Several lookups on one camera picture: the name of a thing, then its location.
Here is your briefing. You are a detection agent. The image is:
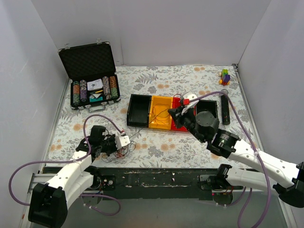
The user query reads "red wire bundle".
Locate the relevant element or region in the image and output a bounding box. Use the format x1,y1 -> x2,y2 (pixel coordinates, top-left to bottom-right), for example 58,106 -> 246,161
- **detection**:
101,140 -> 136,163

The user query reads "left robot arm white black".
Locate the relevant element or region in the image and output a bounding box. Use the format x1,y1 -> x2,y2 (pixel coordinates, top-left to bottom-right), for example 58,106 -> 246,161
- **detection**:
28,125 -> 130,228

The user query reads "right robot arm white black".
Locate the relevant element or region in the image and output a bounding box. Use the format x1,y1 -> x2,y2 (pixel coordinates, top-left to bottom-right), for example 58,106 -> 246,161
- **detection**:
168,107 -> 304,208

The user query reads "red bin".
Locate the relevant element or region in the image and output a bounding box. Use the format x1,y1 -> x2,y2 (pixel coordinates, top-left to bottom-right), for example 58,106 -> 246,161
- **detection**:
171,98 -> 188,132

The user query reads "yellow bin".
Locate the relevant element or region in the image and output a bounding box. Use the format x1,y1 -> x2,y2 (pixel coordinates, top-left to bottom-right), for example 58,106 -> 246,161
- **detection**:
148,96 -> 173,130

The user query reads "right black bin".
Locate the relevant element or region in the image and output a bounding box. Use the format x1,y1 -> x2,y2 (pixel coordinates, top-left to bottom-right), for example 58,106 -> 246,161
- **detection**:
195,100 -> 218,118

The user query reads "black bin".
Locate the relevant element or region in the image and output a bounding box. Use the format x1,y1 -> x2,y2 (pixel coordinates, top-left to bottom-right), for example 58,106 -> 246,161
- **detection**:
127,94 -> 152,127
195,100 -> 218,118

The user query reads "left black bin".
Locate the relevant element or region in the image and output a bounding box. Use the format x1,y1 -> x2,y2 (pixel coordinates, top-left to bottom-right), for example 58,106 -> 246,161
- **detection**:
127,94 -> 152,127

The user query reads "black microphone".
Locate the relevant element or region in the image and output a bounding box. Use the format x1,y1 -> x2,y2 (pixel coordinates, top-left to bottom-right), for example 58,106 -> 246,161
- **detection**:
221,95 -> 230,125

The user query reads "floral table mat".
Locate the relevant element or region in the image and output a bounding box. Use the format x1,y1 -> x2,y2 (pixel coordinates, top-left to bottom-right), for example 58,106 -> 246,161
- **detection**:
47,66 -> 244,168

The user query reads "teal card box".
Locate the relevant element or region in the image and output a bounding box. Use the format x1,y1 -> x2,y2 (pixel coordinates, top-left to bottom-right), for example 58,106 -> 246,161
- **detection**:
89,94 -> 103,103

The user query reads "colourful toy block train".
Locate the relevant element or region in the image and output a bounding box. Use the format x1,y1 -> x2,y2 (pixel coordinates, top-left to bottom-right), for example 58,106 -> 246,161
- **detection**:
218,69 -> 231,86

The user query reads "playing card deck white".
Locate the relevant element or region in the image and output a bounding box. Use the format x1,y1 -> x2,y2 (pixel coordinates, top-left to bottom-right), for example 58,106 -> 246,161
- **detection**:
87,79 -> 103,91

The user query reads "black poker chip case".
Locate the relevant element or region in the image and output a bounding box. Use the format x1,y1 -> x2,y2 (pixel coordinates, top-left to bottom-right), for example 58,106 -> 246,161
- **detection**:
58,41 -> 121,110

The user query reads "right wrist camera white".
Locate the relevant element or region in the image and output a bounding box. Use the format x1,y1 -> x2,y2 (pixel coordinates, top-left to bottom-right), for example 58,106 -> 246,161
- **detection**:
180,92 -> 199,115

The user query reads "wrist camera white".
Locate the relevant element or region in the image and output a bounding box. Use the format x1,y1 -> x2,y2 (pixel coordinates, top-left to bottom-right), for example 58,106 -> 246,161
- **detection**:
180,92 -> 199,115
115,135 -> 131,150

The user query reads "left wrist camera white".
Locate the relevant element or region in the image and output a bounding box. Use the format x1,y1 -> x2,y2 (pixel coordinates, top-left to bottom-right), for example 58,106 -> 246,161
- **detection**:
115,135 -> 131,150

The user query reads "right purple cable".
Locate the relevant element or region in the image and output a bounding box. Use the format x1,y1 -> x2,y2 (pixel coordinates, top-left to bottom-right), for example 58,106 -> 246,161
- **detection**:
187,91 -> 272,228

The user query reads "purple cable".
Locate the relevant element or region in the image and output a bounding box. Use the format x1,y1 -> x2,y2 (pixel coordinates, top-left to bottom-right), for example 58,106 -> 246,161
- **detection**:
8,114 -> 129,216
187,91 -> 272,228

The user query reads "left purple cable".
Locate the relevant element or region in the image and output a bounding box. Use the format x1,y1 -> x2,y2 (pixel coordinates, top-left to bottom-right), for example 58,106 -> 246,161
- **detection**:
8,114 -> 129,216

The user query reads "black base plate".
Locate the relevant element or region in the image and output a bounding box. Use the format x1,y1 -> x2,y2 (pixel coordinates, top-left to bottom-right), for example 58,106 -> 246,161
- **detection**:
74,167 -> 244,200

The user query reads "aluminium rail frame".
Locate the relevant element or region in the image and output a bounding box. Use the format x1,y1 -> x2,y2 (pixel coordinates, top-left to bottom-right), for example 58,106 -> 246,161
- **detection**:
19,172 -> 297,228

